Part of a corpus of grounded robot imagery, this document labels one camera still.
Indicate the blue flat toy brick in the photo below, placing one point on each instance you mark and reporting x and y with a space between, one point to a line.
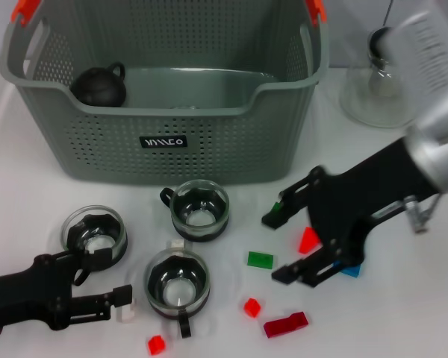
352 271

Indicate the glass pitcher with black lid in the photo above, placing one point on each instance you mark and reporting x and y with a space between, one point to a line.
366 97

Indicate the dark red long toy brick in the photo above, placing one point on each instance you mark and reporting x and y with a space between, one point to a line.
283 325

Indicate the small red toy brick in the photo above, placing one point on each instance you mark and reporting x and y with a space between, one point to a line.
252 307
157 344

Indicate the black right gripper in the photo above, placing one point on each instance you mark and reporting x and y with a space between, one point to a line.
358 194

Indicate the grey-green perforated storage basket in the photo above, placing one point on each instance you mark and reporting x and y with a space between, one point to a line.
209 156

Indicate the white toy brick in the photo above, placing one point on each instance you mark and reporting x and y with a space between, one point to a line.
176 245
127 315

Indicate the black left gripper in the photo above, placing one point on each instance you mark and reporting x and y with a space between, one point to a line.
26 298

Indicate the green toy brick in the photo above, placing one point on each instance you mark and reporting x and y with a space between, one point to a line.
274 207
260 260

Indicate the dark clay teapot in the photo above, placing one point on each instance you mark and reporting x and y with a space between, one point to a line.
101 87

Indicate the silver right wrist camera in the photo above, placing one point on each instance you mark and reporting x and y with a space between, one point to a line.
425 56

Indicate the red-orange wedge toy brick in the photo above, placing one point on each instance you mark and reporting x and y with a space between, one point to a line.
307 242

